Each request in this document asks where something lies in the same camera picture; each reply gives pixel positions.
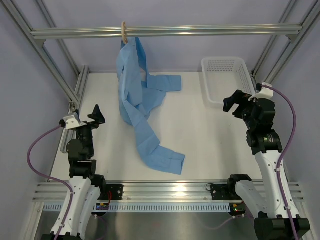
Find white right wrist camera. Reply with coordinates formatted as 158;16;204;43
248;82;274;101

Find white perforated plastic basket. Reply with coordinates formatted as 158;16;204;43
201;56;255;109

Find white slotted cable duct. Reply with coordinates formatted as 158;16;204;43
42;202;232;213

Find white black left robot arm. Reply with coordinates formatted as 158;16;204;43
41;105;108;240

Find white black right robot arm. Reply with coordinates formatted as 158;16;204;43
223;90;311;240

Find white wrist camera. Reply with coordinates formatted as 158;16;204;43
248;82;274;101
59;112;87;130

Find aluminium frame strut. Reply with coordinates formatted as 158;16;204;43
251;0;320;84
0;0;90;111

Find aluminium left frame strut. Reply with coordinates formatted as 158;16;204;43
0;0;90;111

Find aluminium right frame strut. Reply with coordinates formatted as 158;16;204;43
251;0;320;84

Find blue button-up shirt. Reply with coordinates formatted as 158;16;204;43
116;37;185;175

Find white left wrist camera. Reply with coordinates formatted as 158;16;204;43
59;112;87;130

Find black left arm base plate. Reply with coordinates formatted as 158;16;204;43
98;184;124;201

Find aluminium front rail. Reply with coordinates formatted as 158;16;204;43
32;181;305;203

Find beige wooden clothes hanger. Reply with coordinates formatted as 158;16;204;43
121;21;128;45

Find aluminium top crossbar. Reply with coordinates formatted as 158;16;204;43
31;23;302;40

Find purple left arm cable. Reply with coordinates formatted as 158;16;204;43
26;125;75;240

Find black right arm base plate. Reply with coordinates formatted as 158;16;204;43
210;184;242;201

